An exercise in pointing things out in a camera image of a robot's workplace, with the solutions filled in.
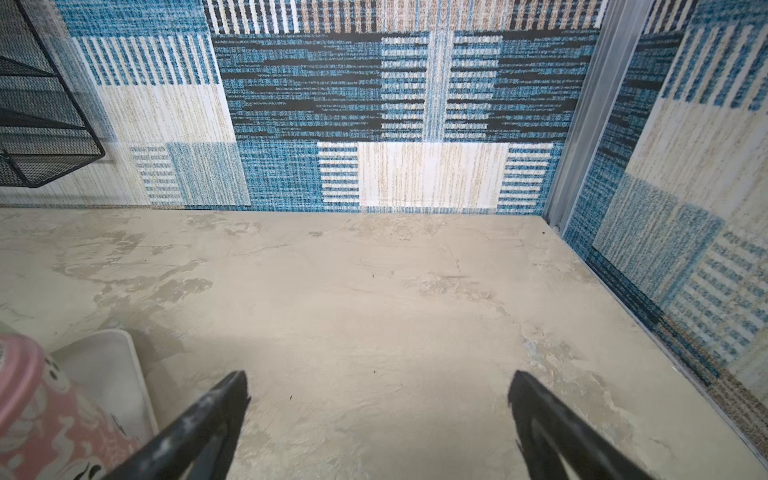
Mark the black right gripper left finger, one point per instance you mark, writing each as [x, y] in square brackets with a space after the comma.
[200, 443]

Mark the pink cartoon mug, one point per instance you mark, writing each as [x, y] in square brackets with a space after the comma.
[50, 429]

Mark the black wire mesh shelf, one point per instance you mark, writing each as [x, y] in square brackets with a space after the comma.
[45, 134]

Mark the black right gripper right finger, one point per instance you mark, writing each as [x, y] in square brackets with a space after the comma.
[555, 441]

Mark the white plastic tray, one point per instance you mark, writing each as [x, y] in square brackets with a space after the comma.
[106, 365]

